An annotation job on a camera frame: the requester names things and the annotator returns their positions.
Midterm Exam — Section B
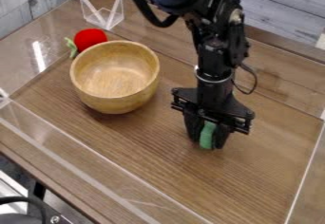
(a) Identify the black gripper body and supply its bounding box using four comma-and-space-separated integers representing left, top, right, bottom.
170, 74, 257, 136

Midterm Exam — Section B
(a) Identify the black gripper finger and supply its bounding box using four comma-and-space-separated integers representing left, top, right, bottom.
213, 124, 231, 149
185, 111, 205, 142

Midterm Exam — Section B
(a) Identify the green rectangular block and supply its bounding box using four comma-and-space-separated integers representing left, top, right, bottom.
199, 121, 215, 150

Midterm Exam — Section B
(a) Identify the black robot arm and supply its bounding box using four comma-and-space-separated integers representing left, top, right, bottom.
134, 0, 255, 149

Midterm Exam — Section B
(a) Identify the brown wooden bowl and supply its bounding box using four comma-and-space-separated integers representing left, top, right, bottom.
70, 40, 160, 115

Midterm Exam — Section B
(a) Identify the red plush apple toy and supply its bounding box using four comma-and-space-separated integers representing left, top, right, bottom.
64, 28, 108, 59

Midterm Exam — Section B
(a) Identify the clear acrylic table barrier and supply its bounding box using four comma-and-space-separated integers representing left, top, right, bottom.
0, 89, 213, 224

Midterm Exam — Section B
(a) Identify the black metal table leg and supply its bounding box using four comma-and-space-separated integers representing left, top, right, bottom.
33, 182, 45, 199

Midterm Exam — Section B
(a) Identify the clear acrylic corner bracket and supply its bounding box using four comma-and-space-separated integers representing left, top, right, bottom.
80, 0, 124, 30

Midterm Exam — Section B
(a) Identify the black cable under table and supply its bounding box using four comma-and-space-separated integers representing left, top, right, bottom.
0, 196, 48, 224

